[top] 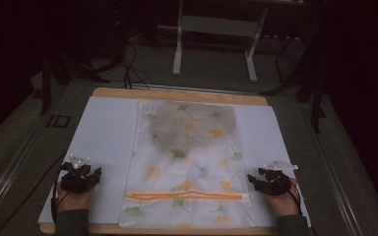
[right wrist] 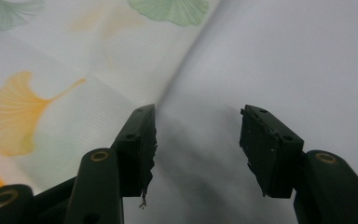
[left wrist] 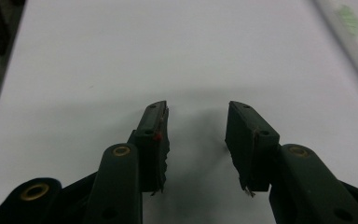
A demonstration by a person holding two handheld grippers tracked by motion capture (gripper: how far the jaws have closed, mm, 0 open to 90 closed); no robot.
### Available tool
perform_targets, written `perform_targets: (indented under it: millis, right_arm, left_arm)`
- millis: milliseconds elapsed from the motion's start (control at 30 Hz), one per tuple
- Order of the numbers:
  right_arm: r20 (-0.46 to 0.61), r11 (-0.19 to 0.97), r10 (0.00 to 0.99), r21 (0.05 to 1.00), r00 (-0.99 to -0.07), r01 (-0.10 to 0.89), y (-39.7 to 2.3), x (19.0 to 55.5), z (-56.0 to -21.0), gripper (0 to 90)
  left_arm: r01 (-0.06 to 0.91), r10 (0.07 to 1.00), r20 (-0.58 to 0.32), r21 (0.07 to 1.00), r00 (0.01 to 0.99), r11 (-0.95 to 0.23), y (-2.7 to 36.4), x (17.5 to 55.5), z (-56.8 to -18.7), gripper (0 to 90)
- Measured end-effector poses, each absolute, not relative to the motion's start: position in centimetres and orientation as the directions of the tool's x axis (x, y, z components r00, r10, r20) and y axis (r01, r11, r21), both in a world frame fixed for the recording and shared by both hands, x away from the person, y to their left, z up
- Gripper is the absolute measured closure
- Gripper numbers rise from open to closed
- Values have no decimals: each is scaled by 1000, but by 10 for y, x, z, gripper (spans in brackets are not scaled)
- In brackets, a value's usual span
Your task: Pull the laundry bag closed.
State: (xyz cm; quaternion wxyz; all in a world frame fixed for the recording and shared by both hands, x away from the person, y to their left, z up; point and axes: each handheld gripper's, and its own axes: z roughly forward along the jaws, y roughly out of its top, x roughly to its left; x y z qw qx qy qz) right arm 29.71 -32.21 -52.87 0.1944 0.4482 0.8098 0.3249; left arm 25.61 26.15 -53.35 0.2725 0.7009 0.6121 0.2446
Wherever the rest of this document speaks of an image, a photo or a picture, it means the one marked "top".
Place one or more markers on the black stand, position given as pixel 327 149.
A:
pixel 308 82
pixel 62 72

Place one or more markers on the white metal stand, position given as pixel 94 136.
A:
pixel 216 29

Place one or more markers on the person's right hand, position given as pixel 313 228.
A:
pixel 283 201

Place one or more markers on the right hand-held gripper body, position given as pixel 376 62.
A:
pixel 275 182

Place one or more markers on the white sheet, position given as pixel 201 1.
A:
pixel 108 137

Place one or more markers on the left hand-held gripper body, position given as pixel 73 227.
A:
pixel 77 178

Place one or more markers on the leaf print white pillowcase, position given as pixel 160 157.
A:
pixel 190 170

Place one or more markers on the person's left hand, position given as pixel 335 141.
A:
pixel 74 200

